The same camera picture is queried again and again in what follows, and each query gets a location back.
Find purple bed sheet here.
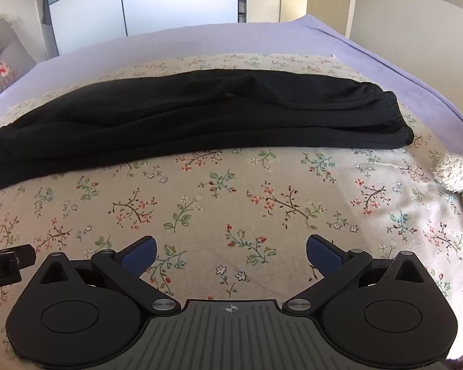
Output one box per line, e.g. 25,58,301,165
0,14,463,139

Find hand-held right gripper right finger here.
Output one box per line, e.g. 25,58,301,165
282,234,429,313

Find grey fluffy plush toy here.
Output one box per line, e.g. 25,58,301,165
431,152,463,240

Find black pants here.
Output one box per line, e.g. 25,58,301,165
0,68,416,194

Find grey cushion with cartoon print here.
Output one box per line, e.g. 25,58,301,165
0,17,37,105

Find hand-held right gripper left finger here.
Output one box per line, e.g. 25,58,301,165
35,236,180,313

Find floral printed bed cloth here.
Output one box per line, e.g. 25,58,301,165
0,52,463,370

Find white and teal wardrobe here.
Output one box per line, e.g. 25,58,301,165
44,0,240,55

